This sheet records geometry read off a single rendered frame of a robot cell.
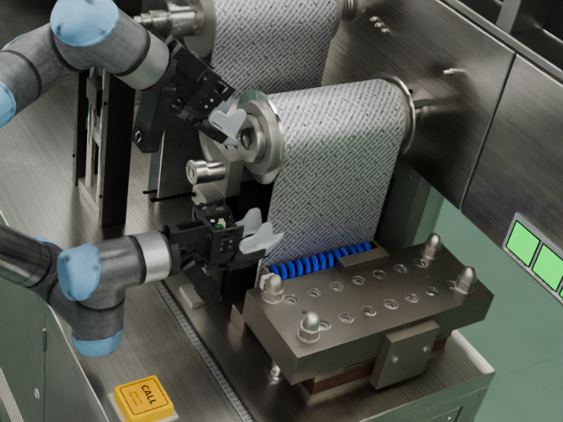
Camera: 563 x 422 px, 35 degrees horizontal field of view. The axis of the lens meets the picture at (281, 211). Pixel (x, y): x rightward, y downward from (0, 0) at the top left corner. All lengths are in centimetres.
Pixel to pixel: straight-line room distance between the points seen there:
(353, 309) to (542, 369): 169
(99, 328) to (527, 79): 73
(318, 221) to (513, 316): 182
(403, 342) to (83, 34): 69
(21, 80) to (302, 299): 57
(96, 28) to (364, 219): 62
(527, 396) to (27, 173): 176
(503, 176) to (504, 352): 168
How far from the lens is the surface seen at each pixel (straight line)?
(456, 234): 349
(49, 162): 189
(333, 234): 151
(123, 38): 116
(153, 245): 130
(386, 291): 148
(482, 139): 145
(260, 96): 135
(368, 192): 150
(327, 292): 145
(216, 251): 134
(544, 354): 312
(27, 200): 178
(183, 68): 124
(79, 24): 113
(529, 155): 139
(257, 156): 135
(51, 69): 119
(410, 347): 146
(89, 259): 127
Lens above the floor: 197
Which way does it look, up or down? 36 degrees down
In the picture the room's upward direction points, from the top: 12 degrees clockwise
